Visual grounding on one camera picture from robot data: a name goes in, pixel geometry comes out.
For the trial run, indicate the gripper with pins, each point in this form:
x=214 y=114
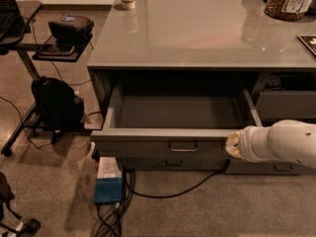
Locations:
x=246 y=144

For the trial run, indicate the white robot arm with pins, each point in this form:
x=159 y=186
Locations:
x=288 y=140

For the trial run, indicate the grey right bottom drawer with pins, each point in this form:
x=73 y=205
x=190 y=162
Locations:
x=240 y=167

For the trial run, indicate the grey right top drawer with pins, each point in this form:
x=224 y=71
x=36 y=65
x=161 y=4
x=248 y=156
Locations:
x=287 y=105

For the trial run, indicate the grey cabinet counter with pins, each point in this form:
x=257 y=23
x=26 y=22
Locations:
x=218 y=46

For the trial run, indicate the blue and white box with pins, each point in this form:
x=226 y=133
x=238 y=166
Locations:
x=109 y=183

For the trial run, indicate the dark book on counter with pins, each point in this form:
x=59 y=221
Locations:
x=309 y=42

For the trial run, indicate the jar of brown snacks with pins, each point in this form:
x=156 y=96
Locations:
x=288 y=10

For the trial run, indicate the black backpack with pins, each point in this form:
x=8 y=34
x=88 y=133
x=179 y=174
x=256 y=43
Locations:
x=60 y=107

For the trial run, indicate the black device on tray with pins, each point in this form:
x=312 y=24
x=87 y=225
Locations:
x=70 y=28

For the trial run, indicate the black side tray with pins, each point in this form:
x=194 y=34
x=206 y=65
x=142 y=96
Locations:
x=62 y=51

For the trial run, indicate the black laptop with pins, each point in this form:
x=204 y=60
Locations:
x=9 y=12

